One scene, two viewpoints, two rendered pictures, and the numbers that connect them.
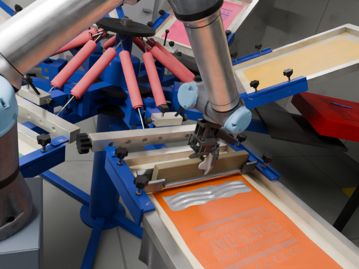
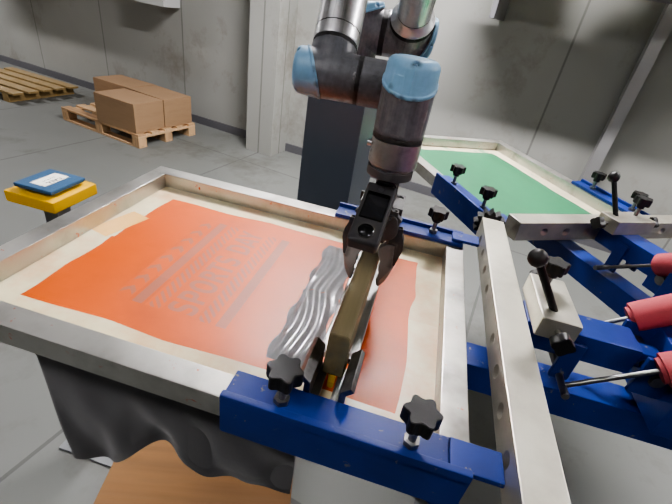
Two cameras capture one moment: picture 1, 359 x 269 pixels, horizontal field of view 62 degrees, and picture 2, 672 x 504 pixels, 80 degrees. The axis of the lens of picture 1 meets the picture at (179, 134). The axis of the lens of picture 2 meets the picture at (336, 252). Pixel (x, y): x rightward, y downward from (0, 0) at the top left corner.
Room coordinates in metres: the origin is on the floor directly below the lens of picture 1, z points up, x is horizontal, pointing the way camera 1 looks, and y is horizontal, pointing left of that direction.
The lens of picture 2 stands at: (1.31, -0.56, 1.42)
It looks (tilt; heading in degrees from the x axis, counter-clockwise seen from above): 32 degrees down; 137
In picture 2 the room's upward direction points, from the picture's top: 10 degrees clockwise
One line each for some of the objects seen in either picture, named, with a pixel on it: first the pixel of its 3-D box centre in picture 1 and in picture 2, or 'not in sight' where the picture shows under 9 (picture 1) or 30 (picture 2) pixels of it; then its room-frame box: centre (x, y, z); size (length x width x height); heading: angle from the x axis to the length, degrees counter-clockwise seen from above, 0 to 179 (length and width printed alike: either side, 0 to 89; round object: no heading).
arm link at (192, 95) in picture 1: (201, 96); (394, 87); (0.83, -0.04, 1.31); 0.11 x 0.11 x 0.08; 44
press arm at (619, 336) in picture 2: (158, 121); (573, 335); (1.20, 0.10, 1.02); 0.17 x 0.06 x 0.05; 37
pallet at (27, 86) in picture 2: not in sight; (14, 84); (-4.77, -0.29, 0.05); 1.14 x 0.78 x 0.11; 26
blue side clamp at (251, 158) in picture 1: (248, 161); (341, 434); (1.12, -0.31, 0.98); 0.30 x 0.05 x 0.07; 37
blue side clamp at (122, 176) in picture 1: (127, 184); (396, 233); (0.78, 0.13, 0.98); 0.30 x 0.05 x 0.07; 37
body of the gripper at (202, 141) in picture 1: (207, 135); (383, 199); (0.90, -0.09, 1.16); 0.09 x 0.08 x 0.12; 128
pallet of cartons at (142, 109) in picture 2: not in sight; (128, 108); (-3.19, 0.52, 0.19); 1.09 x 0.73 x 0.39; 26
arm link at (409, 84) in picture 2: not in sight; (406, 99); (0.91, -0.09, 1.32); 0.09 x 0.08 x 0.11; 134
